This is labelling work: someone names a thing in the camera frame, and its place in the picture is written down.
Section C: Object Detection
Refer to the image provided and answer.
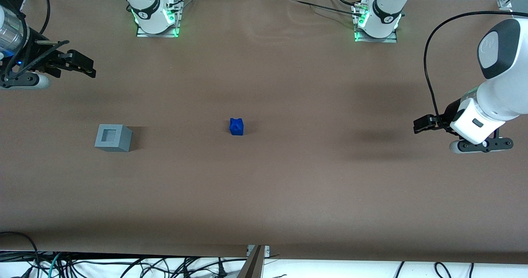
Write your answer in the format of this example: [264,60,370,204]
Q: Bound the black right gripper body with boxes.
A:
[0,31,63,82]

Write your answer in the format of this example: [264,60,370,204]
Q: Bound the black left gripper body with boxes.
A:
[441,99,462,131]

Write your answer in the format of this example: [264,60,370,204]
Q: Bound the gray cube base with socket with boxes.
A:
[94,124,133,153]

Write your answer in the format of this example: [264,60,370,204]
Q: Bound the brown table cover sheet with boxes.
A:
[0,0,528,264]

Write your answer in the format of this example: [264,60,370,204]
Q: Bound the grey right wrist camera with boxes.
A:
[0,73,51,90]

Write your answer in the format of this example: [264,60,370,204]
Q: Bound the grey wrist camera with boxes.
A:
[0,73,51,90]
[449,137,514,154]

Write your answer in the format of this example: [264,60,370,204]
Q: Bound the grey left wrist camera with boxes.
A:
[449,137,514,154]

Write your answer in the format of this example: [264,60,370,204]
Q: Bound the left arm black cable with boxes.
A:
[424,11,516,126]

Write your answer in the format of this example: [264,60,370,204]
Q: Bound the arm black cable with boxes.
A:
[0,0,70,80]
[424,11,516,126]

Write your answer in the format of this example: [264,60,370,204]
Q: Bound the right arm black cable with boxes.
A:
[0,0,70,80]

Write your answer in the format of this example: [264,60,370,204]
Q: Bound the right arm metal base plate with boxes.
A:
[136,0,182,38]

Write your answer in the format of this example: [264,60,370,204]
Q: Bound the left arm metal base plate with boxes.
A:
[354,2,399,43]

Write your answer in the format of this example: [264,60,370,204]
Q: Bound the black looped floor cable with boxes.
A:
[0,231,40,278]
[434,262,453,278]

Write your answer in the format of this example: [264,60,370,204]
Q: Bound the teal cable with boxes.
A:
[46,252,63,278]

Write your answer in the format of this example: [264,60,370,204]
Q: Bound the silver bracket plate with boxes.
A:
[246,245,271,259]

